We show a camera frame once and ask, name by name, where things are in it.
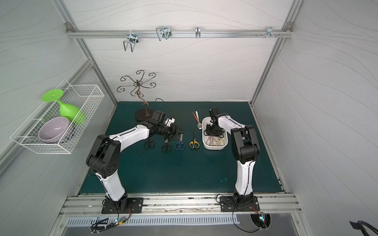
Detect pink kitchen scissors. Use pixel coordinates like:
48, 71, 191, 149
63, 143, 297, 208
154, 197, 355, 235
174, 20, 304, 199
205, 136, 217, 146

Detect cream handled scissors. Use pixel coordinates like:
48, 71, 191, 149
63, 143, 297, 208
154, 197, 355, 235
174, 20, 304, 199
213, 137, 225, 147

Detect black handled steel scissors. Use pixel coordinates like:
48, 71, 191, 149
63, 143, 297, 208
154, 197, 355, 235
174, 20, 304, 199
161, 138, 172, 152

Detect blue handled scissors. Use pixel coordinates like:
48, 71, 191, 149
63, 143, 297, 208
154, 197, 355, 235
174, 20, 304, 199
175, 134, 186, 151

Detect small all-black scissors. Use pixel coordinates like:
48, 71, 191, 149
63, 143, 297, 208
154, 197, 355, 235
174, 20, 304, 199
144, 137, 155, 149

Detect yellow black handled scissors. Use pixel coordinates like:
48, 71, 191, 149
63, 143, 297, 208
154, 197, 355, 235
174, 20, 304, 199
190, 131, 200, 150

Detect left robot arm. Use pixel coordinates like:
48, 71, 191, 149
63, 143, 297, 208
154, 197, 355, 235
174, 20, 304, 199
86, 122, 184, 203

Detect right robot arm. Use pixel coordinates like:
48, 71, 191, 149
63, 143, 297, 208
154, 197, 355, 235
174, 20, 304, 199
205, 108, 260, 203

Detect white storage box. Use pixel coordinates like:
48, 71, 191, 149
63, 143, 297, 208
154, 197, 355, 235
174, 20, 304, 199
202, 117, 228, 150

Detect green plastic goblet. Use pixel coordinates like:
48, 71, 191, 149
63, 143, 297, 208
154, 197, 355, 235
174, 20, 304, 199
42, 89, 87, 125

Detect double prong metal hook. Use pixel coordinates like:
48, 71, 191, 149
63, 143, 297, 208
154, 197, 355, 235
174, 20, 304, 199
123, 32, 139, 52

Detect looped metal hook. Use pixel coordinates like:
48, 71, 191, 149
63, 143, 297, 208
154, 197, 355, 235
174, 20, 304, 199
156, 26, 172, 41

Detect small flat metal hook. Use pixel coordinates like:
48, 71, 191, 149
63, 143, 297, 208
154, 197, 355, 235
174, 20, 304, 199
195, 27, 201, 39

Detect right end metal hook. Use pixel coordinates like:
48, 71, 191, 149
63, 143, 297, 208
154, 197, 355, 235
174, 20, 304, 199
256, 27, 282, 38

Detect purple bowl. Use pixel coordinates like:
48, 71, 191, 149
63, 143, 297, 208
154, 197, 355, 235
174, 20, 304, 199
38, 117, 71, 144

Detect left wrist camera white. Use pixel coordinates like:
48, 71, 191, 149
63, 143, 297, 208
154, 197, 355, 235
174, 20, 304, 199
164, 117, 175, 127

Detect metal spoon white handle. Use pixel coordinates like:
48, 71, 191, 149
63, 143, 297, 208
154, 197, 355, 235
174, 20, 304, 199
195, 111, 202, 130

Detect brown wire jewelry stand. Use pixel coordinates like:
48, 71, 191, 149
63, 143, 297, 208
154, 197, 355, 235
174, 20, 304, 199
116, 70, 157, 122

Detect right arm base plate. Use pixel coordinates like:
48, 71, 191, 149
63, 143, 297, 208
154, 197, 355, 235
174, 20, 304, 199
217, 195, 260, 213

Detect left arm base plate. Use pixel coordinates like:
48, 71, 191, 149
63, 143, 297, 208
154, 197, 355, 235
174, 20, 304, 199
101, 197, 144, 214

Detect white wire basket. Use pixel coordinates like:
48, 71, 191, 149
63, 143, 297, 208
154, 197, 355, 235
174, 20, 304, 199
10, 80, 104, 154

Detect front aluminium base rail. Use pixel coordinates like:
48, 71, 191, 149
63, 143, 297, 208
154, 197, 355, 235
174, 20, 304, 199
59, 193, 302, 217

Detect white slotted cable duct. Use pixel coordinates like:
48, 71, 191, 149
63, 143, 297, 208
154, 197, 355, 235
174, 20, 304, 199
66, 214, 240, 227

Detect horizontal aluminium rail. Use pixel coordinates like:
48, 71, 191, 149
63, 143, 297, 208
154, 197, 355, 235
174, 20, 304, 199
67, 29, 294, 39

